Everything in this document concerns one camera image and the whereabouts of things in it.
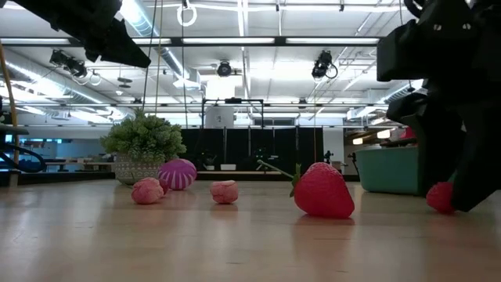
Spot pink toy raspberry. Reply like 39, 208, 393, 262
210, 179, 240, 205
131, 176, 164, 205

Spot small red toy berry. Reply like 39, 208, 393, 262
425, 181, 457, 215

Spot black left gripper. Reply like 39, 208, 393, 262
13, 0, 153, 69

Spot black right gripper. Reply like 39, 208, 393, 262
377, 0, 501, 213

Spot green plant in white pot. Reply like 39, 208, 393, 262
99, 111, 188, 186

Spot purple white striped ball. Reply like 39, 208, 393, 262
157, 158, 198, 191

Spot black curved bar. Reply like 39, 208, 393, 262
0, 143, 47, 174

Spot black partition panels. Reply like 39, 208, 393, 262
179, 127, 325, 173

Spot large red toy strawberry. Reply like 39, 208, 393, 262
256, 158, 355, 219

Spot white background box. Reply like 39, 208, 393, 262
205, 106, 235, 129

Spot black background frame rig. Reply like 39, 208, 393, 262
200, 97, 265, 173

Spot black ceiling-mounted camera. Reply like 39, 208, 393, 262
311, 49, 339, 81
216, 60, 233, 78
49, 49, 89, 79

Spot yellow pole with black foot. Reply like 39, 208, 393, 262
0, 41, 20, 165

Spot teal plastic tupperware container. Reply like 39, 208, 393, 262
355, 146, 426, 196

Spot white hanging ring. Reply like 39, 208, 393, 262
175, 2, 198, 27

